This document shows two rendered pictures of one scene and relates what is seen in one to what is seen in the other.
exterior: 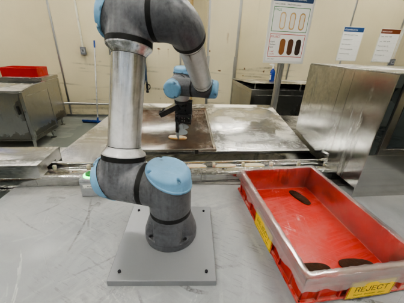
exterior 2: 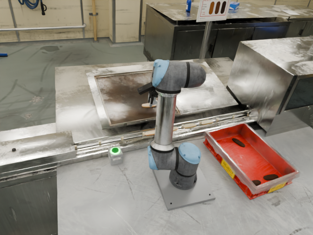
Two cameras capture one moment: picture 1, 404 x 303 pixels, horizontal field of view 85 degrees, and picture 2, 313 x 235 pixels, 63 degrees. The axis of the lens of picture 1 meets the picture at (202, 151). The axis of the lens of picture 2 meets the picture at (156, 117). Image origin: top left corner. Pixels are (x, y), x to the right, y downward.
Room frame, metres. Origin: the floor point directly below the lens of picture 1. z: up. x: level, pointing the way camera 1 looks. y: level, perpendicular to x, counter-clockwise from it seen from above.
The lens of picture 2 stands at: (-0.32, 0.55, 1.95)
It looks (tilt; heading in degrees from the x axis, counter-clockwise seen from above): 38 degrees down; 341
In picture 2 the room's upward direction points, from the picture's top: 6 degrees clockwise
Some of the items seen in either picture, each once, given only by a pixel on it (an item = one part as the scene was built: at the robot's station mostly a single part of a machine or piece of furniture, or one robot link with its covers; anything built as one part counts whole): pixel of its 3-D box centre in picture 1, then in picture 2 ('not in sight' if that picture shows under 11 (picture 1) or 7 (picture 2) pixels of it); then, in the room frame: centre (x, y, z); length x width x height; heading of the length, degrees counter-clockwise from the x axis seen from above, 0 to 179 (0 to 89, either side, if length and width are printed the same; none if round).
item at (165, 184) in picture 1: (167, 186); (187, 158); (0.49, 0.09, 1.01); 0.13 x 0.12 x 0.14; 79
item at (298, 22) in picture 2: not in sight; (283, 31); (3.92, -3.37, 0.40); 1.30 x 0.85 x 0.80; 97
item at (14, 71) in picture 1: (24, 71); not in sight; (3.63, 2.84, 0.94); 0.51 x 0.36 x 0.13; 101
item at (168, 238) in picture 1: (171, 218); (184, 172); (0.50, 0.08, 0.90); 0.15 x 0.15 x 0.10
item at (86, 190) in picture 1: (94, 186); (115, 157); (0.72, 0.42, 0.84); 0.08 x 0.08 x 0.11; 7
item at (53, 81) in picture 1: (34, 103); not in sight; (3.63, 2.84, 0.44); 0.70 x 0.55 x 0.87; 97
